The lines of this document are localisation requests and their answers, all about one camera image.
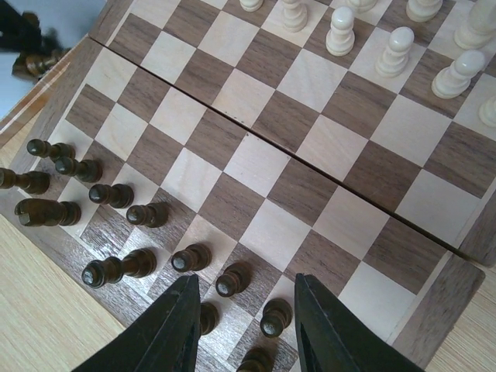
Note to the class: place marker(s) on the dark chess piece in tin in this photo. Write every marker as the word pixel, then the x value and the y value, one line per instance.
pixel 30 66

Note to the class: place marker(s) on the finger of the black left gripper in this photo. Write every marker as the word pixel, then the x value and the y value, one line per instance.
pixel 17 31

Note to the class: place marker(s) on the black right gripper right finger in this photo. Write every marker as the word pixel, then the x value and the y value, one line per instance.
pixel 331 338

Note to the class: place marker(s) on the dark chess knight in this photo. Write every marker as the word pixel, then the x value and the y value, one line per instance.
pixel 34 212

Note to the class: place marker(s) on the wooden chess board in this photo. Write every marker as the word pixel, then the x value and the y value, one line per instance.
pixel 271 151

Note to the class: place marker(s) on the dark chess piece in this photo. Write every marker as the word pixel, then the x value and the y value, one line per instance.
pixel 30 66
pixel 209 317

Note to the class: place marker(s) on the dark chess rook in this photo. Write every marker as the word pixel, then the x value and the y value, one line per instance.
pixel 32 182

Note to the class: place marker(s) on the metal tin tray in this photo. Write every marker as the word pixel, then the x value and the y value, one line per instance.
pixel 68 21

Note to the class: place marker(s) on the dark chess pawn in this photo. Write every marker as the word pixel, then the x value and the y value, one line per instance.
pixel 138 263
pixel 44 149
pixel 118 195
pixel 152 215
pixel 277 316
pixel 235 279
pixel 85 170
pixel 194 257

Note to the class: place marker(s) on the dark chess bishop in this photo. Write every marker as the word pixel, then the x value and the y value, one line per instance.
pixel 256 360

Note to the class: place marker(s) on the white chess pawn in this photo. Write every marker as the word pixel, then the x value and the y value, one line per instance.
pixel 453 80
pixel 340 38
pixel 395 56

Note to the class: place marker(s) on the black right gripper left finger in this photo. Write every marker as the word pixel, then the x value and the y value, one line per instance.
pixel 164 338

